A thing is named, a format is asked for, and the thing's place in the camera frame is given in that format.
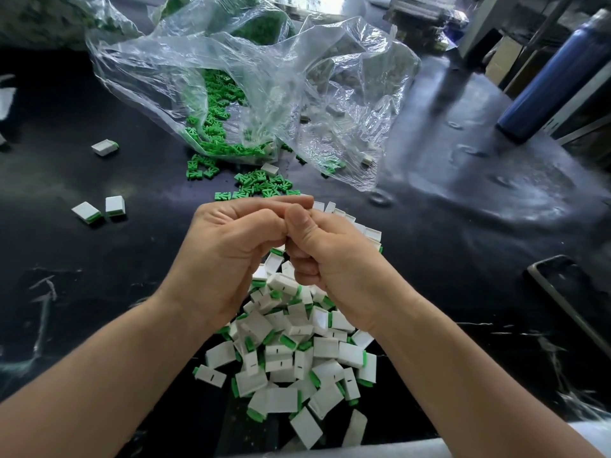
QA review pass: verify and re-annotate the person's left hand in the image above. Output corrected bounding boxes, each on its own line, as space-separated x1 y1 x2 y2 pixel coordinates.
153 195 314 335

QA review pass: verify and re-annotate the person's right hand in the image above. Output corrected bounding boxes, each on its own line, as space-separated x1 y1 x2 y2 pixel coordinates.
283 204 421 332

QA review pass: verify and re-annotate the pile of assembled white-green pieces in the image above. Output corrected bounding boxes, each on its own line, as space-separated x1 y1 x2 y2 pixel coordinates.
208 247 378 449

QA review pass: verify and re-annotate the pile of green clips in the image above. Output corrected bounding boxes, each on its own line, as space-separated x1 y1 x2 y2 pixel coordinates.
183 69 345 201

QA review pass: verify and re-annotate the person's right forearm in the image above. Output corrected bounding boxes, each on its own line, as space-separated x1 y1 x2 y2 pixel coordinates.
382 295 603 458

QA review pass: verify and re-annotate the person's left forearm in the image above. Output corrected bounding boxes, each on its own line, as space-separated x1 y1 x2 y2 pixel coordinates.
0 295 211 458

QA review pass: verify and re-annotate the clear plastic bag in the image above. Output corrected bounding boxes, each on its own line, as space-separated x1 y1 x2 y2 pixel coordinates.
86 0 421 191

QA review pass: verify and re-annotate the black smartphone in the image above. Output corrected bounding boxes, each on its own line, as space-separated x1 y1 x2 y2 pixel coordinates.
527 254 611 359

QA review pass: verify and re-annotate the plastic bag full of green pieces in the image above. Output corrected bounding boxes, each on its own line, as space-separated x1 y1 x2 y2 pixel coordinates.
151 0 290 46

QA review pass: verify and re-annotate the brown cardboard box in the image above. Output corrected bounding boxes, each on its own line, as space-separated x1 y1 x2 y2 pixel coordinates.
483 35 526 88

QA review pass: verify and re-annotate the grey machine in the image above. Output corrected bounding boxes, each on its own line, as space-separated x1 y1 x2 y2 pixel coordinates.
382 0 469 46

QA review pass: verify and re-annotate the white paper sheet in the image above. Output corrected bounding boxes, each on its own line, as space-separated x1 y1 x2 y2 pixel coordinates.
0 87 17 122

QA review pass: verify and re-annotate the blue cylinder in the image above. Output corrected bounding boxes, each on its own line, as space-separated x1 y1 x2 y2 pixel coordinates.
496 6 611 145

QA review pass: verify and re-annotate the large bag of assembled pieces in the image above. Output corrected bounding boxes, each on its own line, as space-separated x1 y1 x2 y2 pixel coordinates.
0 0 143 52

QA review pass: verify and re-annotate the white metal frame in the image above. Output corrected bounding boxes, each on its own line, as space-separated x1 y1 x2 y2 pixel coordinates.
456 0 611 82

